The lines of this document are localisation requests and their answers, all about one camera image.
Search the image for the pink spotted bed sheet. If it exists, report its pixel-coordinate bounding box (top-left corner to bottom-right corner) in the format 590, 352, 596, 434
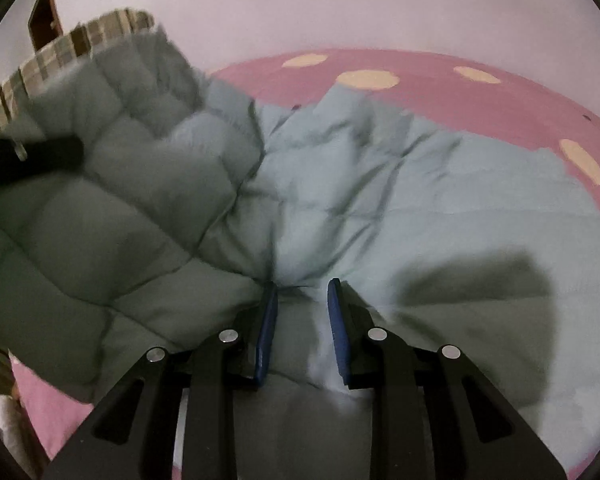
10, 49, 600, 480

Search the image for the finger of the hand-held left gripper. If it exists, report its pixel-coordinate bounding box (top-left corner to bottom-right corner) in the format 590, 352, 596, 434
0, 133, 86, 189

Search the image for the light green puffer jacket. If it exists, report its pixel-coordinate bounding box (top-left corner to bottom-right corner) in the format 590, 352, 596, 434
0, 7, 600, 480

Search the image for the brown wooden door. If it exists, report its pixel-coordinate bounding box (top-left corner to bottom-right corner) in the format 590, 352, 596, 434
27, 0, 62, 54

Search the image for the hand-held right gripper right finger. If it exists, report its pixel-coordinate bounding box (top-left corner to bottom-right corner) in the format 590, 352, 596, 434
327, 277, 567, 480

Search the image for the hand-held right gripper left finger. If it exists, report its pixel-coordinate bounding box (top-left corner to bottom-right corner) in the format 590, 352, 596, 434
42, 281, 279, 480

